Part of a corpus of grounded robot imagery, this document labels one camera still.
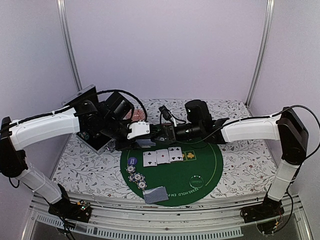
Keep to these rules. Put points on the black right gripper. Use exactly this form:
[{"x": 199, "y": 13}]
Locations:
[{"x": 170, "y": 136}]

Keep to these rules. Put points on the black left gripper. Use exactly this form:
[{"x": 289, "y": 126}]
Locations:
[{"x": 122, "y": 147}]

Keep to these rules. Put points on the aluminium poker chip case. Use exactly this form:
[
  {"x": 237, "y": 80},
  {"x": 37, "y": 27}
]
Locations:
[{"x": 85, "y": 103}]

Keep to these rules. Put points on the face-up three of clubs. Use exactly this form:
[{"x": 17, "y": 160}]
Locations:
[{"x": 175, "y": 154}]

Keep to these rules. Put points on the blue playing card deck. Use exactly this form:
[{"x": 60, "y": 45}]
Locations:
[{"x": 145, "y": 143}]

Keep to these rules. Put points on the face-up ace of diamonds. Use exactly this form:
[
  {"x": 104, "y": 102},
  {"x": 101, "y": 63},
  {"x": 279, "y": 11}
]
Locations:
[{"x": 162, "y": 156}]

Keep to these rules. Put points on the purple small blind button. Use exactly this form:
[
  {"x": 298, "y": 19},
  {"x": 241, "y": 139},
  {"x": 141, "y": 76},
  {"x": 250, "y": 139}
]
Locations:
[{"x": 132, "y": 161}]

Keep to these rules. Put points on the clear acrylic dealer button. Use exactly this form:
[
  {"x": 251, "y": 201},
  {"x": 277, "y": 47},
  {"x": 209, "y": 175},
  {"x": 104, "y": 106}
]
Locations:
[{"x": 196, "y": 182}]

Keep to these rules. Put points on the face-up ace of clubs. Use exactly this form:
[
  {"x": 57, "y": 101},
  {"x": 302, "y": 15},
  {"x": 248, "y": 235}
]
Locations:
[{"x": 149, "y": 159}]

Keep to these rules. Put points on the white blue poker chip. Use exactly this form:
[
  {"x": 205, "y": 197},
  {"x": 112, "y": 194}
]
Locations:
[
  {"x": 136, "y": 177},
  {"x": 142, "y": 185},
  {"x": 130, "y": 169}
]

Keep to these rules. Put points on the blue playing card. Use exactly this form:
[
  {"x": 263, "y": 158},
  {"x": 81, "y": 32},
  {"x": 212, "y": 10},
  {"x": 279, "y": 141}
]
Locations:
[{"x": 155, "y": 195}]

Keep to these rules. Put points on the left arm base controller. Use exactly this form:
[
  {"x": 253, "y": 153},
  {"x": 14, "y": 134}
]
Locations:
[{"x": 80, "y": 211}]

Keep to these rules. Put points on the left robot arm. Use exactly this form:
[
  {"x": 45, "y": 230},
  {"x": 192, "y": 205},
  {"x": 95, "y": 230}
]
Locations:
[{"x": 17, "y": 137}]

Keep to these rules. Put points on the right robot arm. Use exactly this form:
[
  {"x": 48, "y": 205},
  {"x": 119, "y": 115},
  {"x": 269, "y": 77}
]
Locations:
[{"x": 248, "y": 166}]

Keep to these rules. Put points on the right arm base controller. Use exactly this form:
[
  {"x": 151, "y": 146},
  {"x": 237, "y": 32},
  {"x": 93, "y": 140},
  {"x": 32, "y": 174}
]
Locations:
[{"x": 269, "y": 216}]

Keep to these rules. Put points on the red patterned bowl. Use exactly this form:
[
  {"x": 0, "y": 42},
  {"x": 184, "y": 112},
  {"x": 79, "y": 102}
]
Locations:
[{"x": 137, "y": 115}]

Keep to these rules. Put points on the round green poker mat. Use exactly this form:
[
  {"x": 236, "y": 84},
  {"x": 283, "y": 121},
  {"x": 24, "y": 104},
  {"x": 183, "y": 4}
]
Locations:
[{"x": 199, "y": 158}]

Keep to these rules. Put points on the floral white tablecloth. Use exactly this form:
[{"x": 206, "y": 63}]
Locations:
[{"x": 80, "y": 170}]

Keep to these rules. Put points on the aluminium table front rail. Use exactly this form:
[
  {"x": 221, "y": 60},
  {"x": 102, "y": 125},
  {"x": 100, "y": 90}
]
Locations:
[{"x": 208, "y": 219}]

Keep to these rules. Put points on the left aluminium frame post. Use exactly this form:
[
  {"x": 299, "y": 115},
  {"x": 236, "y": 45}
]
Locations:
[{"x": 62, "y": 13}]

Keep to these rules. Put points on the aluminium frame post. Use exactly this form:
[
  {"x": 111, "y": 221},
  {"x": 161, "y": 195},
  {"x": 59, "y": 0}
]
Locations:
[
  {"x": 270, "y": 4},
  {"x": 62, "y": 13}
]

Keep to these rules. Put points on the right aluminium frame post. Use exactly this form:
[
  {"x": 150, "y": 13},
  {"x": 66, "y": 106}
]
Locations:
[{"x": 270, "y": 4}]

